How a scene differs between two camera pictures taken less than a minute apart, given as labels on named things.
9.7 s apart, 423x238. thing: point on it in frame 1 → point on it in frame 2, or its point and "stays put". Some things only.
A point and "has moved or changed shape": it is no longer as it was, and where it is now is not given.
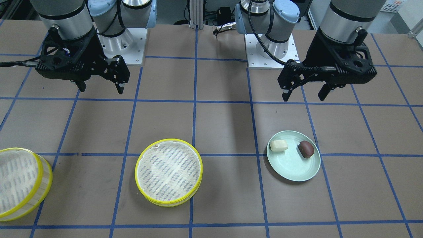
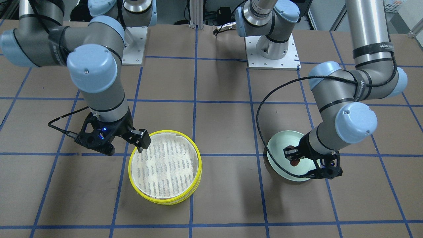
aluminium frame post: [196, 13] stays put
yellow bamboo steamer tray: [26, 178] → [168, 172]
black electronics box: [224, 16] stays put
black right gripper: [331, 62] → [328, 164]
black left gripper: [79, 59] → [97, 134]
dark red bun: [306, 148] has moved or changed shape
